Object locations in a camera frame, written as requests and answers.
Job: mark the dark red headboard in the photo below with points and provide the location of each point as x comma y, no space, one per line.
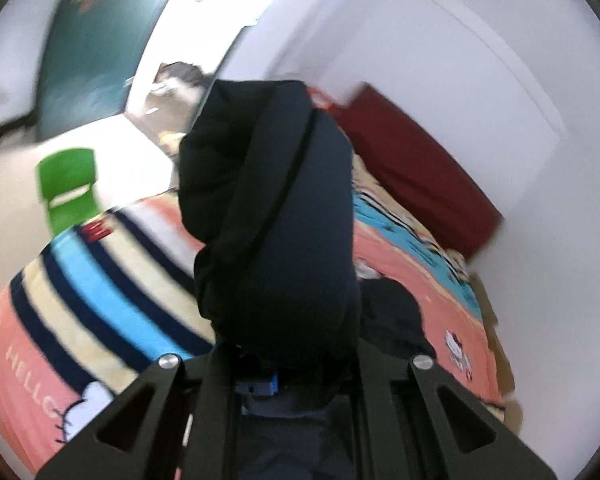
420,175

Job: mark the dark teal wall board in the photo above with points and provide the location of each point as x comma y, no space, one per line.
100,45

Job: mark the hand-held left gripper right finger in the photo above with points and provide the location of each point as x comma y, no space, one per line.
430,400

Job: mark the green plastic chair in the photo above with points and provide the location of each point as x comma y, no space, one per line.
67,185

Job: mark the dark navy garment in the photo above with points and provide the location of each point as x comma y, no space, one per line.
275,210

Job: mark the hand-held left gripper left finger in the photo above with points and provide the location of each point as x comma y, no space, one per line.
215,405

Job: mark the striped cartoon printed blanket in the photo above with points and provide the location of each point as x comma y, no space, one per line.
100,310

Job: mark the red and white box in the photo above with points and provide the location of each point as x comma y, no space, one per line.
322,100

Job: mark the wooden bed frame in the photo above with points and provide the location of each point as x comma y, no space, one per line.
500,360

